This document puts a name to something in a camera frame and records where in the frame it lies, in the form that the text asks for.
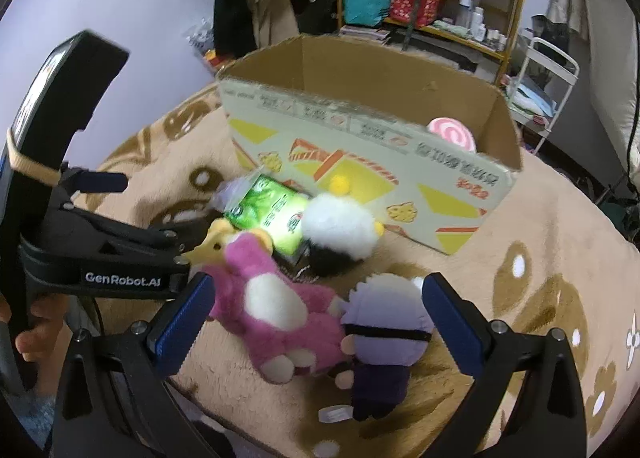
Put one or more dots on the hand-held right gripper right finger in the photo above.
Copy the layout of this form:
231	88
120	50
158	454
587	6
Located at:
447	323

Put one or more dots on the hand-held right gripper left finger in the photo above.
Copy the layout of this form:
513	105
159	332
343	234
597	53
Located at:
182	320

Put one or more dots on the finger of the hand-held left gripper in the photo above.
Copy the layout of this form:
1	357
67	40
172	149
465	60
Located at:
150	237
102	182

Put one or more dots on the purple plush doll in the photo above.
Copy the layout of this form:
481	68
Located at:
385	313

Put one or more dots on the green tissue packet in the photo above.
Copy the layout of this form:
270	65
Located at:
265	213

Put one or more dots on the white and black plush toy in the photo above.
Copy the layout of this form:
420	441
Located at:
335	228

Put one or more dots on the printed cardboard box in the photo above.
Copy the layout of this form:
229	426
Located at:
350	178

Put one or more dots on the person's left hand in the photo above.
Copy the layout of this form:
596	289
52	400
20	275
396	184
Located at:
37	338

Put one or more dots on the beige printed blanket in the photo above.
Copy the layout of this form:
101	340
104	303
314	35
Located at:
500	263

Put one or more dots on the plastic bag of small toys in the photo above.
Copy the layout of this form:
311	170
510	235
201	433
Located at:
200	35

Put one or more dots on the pink swirl plush toy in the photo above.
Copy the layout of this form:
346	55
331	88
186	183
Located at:
450	134

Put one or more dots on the black hanging garment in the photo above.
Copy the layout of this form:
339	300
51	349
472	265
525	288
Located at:
230	8

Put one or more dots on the beige coat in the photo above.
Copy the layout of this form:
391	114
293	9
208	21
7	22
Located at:
270	3

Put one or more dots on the white rolling cart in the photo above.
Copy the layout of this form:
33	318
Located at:
550	49

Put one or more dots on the stack of books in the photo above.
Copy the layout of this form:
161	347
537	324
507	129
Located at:
362	32

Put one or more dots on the short white bottle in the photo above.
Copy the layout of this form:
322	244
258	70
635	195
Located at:
478	22

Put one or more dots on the black tote bag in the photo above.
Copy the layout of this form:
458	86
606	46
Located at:
545	30

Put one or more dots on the tall white bottle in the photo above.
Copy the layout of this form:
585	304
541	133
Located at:
466	8

